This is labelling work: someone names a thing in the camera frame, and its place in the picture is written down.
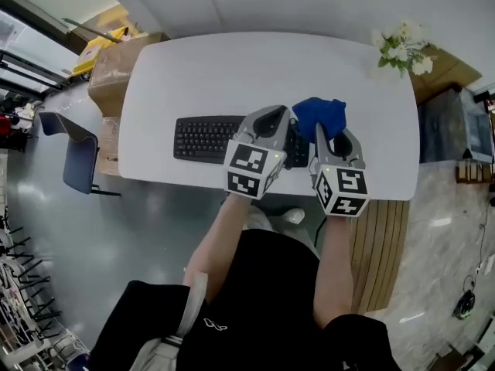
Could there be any white flower bouquet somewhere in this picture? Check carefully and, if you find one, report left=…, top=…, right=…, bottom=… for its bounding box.
left=370, top=20, right=439, bottom=78

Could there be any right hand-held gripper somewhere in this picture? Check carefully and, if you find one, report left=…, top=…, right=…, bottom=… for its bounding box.
left=310, top=121, right=372, bottom=218

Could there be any person's white shoe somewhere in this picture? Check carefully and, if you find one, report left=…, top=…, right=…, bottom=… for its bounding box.
left=284, top=206, right=307, bottom=226

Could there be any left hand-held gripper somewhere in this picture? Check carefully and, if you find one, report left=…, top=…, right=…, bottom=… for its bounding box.
left=223, top=104, right=292, bottom=201

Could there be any blue cloth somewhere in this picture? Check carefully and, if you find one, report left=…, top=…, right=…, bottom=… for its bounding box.
left=292, top=97, right=348, bottom=147

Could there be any blue chair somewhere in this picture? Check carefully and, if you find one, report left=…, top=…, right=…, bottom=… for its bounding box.
left=37, top=111, right=122, bottom=198

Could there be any grey storage box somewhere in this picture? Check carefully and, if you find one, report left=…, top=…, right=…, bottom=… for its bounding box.
left=417, top=85, right=495, bottom=166

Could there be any flat cardboard box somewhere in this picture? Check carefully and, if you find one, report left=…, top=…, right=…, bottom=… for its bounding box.
left=408, top=44, right=484, bottom=106

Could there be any black cable bundle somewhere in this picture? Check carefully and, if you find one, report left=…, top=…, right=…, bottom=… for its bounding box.
left=454, top=274, right=479, bottom=321

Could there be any wooden slatted bench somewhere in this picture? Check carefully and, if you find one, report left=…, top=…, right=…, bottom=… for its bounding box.
left=350, top=199, right=411, bottom=314

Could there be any black framed glass door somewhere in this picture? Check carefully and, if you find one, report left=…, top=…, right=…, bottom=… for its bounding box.
left=0, top=0, right=82, bottom=97

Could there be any person's black shirt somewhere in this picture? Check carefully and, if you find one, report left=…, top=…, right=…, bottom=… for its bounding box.
left=88, top=228, right=403, bottom=371

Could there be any yellow lidded bin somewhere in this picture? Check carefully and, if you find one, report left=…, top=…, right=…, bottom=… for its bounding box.
left=72, top=26, right=129, bottom=78

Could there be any person's right forearm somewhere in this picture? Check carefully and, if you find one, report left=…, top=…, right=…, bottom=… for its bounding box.
left=312, top=214, right=355, bottom=330

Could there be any white shoulder bag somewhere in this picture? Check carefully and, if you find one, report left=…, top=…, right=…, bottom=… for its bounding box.
left=133, top=272, right=210, bottom=371

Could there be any small wooden pallet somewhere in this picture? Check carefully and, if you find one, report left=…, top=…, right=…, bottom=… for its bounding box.
left=455, top=159, right=495, bottom=186

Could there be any black keyboard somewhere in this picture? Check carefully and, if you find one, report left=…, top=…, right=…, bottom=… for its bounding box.
left=172, top=114, right=311, bottom=169

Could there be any person's left forearm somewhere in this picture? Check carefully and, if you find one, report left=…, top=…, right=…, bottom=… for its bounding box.
left=183, top=193, right=251, bottom=308

